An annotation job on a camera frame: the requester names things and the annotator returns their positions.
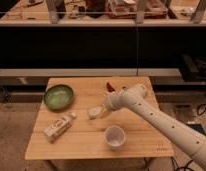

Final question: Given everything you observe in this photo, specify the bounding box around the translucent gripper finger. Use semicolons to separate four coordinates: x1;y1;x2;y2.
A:
93;111;111;119
88;104;104;113

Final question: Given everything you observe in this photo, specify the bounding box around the white sponge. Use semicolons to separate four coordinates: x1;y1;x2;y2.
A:
88;106;103;119

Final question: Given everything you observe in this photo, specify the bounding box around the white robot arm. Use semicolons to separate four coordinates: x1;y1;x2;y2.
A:
87;84;206;171

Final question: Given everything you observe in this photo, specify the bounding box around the white ceramic cup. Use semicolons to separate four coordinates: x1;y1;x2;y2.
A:
104;125;126;150

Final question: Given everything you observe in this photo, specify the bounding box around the green ceramic bowl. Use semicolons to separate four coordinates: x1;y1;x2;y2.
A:
43;84;74;110

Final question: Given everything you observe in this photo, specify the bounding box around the red marker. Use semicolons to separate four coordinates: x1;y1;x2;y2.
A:
106;82;115;92

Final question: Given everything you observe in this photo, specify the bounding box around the wooden folding table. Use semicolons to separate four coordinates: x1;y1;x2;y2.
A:
25;77;173;160

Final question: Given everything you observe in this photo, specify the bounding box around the white plastic bottle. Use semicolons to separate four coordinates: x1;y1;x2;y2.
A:
44;113;77;142

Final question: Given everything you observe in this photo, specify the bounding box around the black pedal box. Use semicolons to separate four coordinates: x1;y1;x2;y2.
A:
190;124;206;135

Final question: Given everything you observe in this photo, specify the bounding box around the long workbench shelf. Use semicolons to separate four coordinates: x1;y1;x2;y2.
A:
0;0;206;27

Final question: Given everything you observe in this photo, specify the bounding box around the black cable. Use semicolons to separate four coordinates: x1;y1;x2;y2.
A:
171;156;197;171

